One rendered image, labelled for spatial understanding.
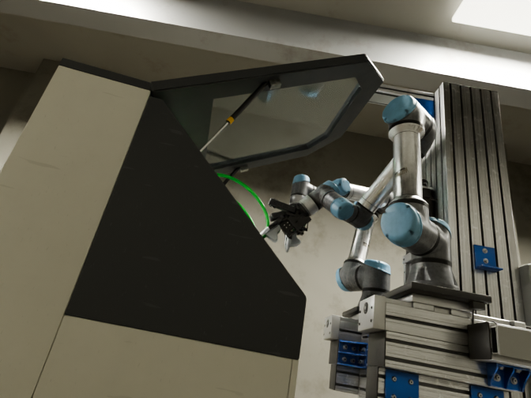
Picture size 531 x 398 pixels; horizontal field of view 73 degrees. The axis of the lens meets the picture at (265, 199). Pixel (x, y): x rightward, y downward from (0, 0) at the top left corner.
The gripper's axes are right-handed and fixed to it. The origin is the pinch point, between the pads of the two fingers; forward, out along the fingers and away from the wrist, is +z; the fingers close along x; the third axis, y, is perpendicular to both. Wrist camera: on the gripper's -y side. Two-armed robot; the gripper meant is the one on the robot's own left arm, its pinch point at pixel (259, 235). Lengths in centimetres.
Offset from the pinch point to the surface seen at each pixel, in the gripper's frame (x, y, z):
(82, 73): -43, -67, 15
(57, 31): 178, -314, 36
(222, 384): -47, 29, 30
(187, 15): 111, -191, -63
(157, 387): -50, 20, 41
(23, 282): -54, -19, 53
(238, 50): 125, -149, -81
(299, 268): 230, 24, -19
